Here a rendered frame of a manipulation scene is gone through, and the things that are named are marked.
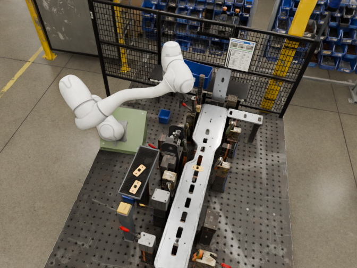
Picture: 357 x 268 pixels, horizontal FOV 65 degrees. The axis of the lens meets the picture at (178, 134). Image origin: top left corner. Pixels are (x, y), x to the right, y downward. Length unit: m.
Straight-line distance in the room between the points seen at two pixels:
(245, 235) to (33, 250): 1.89
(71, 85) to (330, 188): 2.87
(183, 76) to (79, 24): 3.06
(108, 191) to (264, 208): 1.21
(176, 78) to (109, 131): 0.94
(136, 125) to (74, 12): 2.24
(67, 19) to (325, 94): 3.77
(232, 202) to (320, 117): 2.33
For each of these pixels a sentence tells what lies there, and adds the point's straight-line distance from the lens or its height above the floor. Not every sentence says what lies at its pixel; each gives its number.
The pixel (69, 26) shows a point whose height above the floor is 0.58.
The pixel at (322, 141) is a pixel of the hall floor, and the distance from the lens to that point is 3.96.
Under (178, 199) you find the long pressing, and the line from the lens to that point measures 1.87.
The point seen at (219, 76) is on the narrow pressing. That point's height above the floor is 1.26.
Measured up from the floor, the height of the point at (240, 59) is 1.26.
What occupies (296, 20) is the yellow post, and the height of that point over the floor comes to 1.66.
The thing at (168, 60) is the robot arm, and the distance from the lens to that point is 1.46.
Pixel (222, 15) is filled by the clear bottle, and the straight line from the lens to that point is 2.45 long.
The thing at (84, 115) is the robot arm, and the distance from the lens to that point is 1.63.
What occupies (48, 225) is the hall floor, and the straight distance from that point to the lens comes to 3.08.
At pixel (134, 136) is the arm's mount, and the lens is 2.39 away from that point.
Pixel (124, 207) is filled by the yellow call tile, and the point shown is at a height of 1.16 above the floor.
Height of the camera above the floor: 2.67
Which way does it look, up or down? 50 degrees down
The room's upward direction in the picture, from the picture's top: 4 degrees clockwise
